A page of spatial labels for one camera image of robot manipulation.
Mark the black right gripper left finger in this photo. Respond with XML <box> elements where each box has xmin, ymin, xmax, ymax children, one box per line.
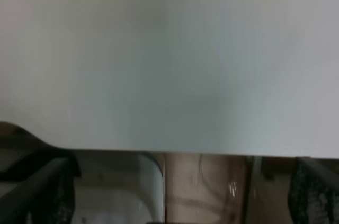
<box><xmin>1</xmin><ymin>158</ymin><xmax>75</xmax><ymax>223</ymax></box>

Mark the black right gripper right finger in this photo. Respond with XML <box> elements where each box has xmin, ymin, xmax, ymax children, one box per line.
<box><xmin>288</xmin><ymin>158</ymin><xmax>338</xmax><ymax>223</ymax></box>

